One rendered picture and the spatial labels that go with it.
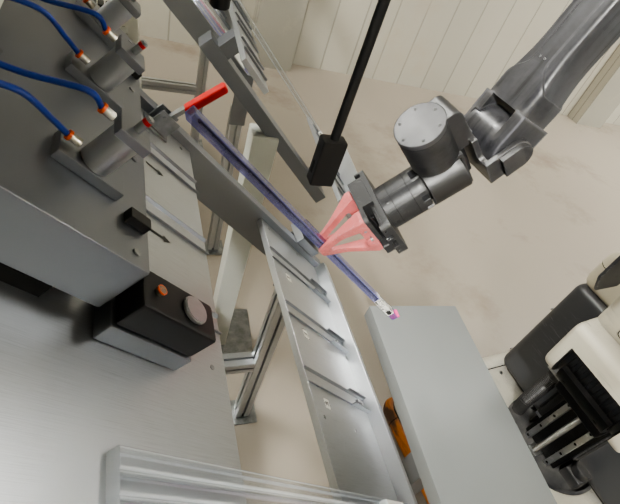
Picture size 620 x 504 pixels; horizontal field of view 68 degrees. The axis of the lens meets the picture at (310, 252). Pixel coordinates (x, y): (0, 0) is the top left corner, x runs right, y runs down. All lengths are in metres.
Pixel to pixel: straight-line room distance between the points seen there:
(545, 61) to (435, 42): 3.42
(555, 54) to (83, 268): 0.49
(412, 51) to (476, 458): 3.32
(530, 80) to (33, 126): 0.47
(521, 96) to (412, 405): 0.63
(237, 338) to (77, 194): 1.37
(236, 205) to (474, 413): 0.64
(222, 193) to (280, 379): 0.97
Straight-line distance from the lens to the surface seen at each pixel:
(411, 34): 3.87
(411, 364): 1.03
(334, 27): 3.65
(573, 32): 0.58
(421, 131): 0.51
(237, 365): 1.23
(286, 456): 1.51
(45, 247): 0.30
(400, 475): 0.75
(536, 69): 0.58
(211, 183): 0.73
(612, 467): 1.51
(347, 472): 0.61
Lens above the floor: 1.37
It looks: 42 degrees down
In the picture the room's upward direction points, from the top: 22 degrees clockwise
